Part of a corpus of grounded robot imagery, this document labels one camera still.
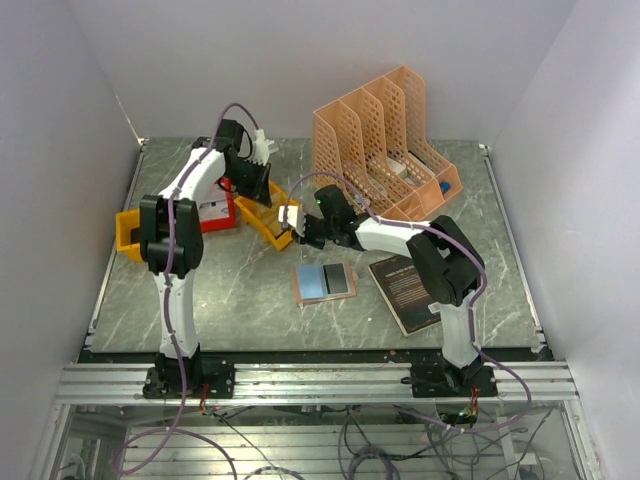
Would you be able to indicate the black credit card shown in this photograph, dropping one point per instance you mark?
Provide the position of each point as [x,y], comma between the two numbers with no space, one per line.
[336,279]

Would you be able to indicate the yellow bin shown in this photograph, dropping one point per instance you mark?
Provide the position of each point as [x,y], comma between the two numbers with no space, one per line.
[128,234]
[248,209]

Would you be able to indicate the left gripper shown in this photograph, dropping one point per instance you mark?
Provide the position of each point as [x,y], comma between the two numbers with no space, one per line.
[260,190]

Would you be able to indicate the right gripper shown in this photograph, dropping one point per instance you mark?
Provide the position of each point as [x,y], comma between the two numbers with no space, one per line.
[307,239]

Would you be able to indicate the silver cards in red bin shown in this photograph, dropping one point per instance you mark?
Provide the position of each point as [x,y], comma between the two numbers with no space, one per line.
[214,210]

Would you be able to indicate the black book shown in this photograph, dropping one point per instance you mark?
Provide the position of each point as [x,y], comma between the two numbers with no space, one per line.
[401,287]

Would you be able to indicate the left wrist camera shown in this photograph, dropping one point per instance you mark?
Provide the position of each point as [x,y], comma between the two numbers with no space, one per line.
[262,148]

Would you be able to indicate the red plastic bin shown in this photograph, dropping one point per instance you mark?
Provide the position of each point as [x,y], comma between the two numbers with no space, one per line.
[221,190]

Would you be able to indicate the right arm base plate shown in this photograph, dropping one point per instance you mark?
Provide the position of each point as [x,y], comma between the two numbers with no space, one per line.
[442,379]

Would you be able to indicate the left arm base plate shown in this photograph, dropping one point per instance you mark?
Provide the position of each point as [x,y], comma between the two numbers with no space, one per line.
[205,378]

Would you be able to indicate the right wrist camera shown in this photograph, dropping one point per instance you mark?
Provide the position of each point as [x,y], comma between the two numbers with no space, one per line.
[292,218]

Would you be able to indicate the beige cards in yellow bin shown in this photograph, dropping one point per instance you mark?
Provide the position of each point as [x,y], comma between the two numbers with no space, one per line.
[269,218]

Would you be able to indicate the orange plastic file organizer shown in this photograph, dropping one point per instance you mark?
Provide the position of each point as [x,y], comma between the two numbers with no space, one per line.
[375,138]

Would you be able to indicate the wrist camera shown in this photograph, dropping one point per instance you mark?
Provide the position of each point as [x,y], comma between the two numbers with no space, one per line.
[292,218]
[262,148]

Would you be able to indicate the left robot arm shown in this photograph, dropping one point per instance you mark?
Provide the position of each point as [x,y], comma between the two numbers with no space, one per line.
[171,240]

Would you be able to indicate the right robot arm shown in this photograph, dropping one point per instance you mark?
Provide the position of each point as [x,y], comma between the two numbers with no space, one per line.
[448,266]

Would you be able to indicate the aluminium mounting rail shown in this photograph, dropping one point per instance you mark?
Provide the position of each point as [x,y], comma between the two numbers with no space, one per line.
[305,384]

